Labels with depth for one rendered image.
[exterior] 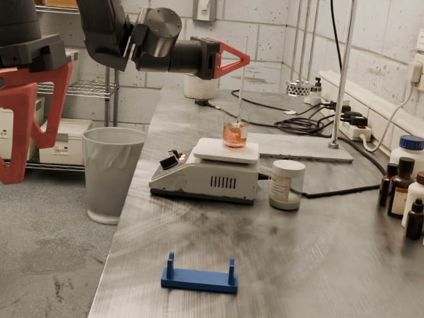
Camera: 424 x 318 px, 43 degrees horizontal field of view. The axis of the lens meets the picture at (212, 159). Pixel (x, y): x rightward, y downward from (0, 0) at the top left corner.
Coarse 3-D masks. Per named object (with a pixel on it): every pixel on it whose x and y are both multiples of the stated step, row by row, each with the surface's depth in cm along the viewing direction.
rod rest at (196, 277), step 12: (168, 264) 69; (168, 276) 70; (180, 276) 71; (192, 276) 71; (204, 276) 71; (216, 276) 71; (228, 276) 70; (192, 288) 70; (204, 288) 70; (216, 288) 70; (228, 288) 70
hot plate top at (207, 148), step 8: (200, 144) 104; (208, 144) 105; (216, 144) 105; (248, 144) 107; (256, 144) 108; (200, 152) 99; (208, 152) 100; (216, 152) 100; (224, 152) 100; (232, 152) 101; (240, 152) 101; (248, 152) 102; (256, 152) 102; (224, 160) 98; (232, 160) 98; (240, 160) 98; (248, 160) 98; (256, 160) 98
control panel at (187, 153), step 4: (192, 148) 109; (184, 152) 110; (188, 152) 108; (180, 156) 107; (184, 156) 105; (188, 156) 104; (180, 160) 104; (184, 160) 102; (180, 164) 100; (160, 168) 105; (172, 168) 100; (156, 172) 103; (160, 172) 102; (164, 172) 100
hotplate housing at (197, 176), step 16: (192, 160) 100; (208, 160) 100; (160, 176) 100; (176, 176) 99; (192, 176) 99; (208, 176) 99; (224, 176) 98; (240, 176) 98; (256, 176) 98; (160, 192) 101; (176, 192) 101; (192, 192) 100; (208, 192) 100; (224, 192) 99; (240, 192) 99
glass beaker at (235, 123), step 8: (224, 112) 102; (232, 112) 100; (240, 112) 100; (248, 112) 101; (224, 120) 102; (232, 120) 101; (240, 120) 101; (248, 120) 102; (224, 128) 102; (232, 128) 101; (240, 128) 101; (248, 128) 103; (224, 136) 103; (232, 136) 102; (240, 136) 102; (224, 144) 103; (232, 144) 102; (240, 144) 102
